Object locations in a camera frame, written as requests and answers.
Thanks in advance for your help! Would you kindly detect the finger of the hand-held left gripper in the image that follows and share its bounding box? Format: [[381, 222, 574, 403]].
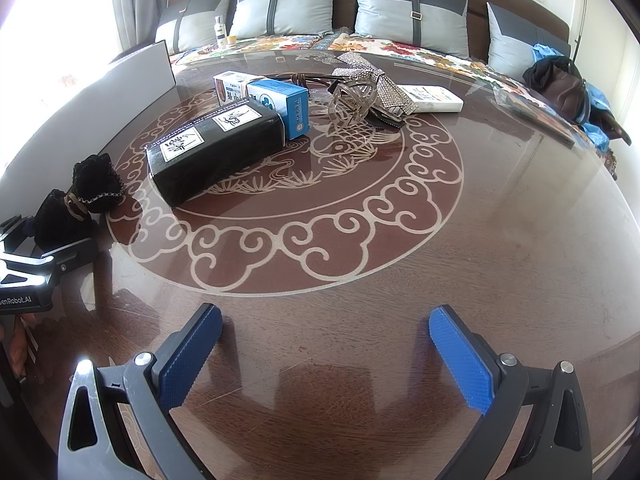
[[0, 215, 37, 255], [37, 237, 98, 275]]

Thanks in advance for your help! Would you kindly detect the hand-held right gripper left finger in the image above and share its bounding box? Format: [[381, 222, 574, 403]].
[[59, 302, 223, 480]]

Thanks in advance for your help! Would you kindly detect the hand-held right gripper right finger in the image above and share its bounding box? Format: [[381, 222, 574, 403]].
[[429, 305, 596, 480]]

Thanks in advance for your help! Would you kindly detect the white sunscreen tube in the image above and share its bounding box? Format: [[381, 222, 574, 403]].
[[400, 84, 464, 113]]

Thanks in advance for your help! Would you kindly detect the brown patterned desktop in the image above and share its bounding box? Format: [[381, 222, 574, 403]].
[[0, 47, 640, 480]]

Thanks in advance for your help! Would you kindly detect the white storage box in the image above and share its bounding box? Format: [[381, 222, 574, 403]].
[[0, 40, 177, 183]]

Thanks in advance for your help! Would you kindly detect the black box with white labels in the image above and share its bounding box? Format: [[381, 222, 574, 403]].
[[146, 99, 287, 208]]

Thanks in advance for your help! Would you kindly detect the black hair clip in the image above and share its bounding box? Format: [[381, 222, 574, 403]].
[[367, 107, 407, 129]]

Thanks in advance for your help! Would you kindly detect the grey two-tone pillow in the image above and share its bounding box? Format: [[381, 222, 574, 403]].
[[231, 0, 343, 40], [155, 0, 236, 53], [351, 0, 471, 56], [486, 1, 546, 81]]

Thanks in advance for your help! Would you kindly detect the blue and white medicine box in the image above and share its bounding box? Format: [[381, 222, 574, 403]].
[[246, 80, 309, 140]]

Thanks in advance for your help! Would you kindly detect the translucent hair claw clip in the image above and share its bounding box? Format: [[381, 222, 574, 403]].
[[327, 80, 379, 128]]

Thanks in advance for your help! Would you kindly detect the dark bag with blue cloth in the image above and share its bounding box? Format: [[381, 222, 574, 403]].
[[531, 42, 626, 152]]

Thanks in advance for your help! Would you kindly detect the brown and black handbag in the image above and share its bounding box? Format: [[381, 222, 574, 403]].
[[522, 57, 588, 120]]

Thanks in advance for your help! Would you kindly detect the rhinestone bow hair clip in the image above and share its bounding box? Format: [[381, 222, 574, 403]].
[[332, 51, 418, 117]]

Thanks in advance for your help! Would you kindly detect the floral bedsheet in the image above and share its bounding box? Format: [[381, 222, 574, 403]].
[[170, 27, 618, 181]]

